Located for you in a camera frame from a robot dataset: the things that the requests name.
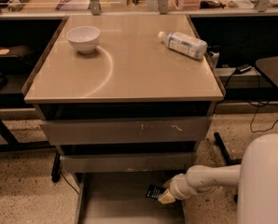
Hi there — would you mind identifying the open bottom grey drawer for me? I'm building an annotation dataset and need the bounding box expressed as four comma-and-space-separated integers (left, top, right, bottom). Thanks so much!
74, 171, 187, 224

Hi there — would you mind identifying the top grey drawer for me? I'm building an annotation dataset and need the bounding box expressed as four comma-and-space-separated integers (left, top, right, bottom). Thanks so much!
40, 117, 212, 146

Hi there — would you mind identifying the black floor stand bar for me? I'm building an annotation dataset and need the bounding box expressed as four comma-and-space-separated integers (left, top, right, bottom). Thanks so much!
214, 133, 233, 165

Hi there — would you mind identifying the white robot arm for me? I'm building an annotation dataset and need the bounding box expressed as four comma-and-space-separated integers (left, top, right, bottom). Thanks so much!
159, 133, 278, 224

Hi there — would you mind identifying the grey drawer cabinet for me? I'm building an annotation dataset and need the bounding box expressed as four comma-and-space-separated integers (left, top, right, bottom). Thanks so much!
21, 13, 227, 224

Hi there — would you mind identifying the clear plastic water bottle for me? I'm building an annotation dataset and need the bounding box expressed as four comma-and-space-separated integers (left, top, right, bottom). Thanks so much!
158, 31, 207, 60

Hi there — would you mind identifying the black cable on floor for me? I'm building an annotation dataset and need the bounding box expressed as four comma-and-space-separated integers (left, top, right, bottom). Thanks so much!
249, 75, 278, 134

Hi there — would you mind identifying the black power adapter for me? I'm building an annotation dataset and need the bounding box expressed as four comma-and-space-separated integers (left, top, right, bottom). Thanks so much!
235, 64, 252, 75

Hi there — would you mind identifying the black desk leg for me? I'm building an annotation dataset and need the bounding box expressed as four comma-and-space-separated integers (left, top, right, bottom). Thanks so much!
0, 120, 20, 147

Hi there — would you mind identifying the middle grey drawer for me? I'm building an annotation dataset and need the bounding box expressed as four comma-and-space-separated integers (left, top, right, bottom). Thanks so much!
61, 152, 197, 173

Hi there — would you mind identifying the dark blue rxbar wrapper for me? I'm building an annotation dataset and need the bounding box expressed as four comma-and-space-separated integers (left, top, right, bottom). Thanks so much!
146, 185, 164, 200

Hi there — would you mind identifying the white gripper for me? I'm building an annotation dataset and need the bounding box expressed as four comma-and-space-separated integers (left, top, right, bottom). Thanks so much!
158, 174, 197, 204

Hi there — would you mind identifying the white ceramic bowl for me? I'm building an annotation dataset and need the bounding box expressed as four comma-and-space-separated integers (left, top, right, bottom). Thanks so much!
66, 26, 101, 53

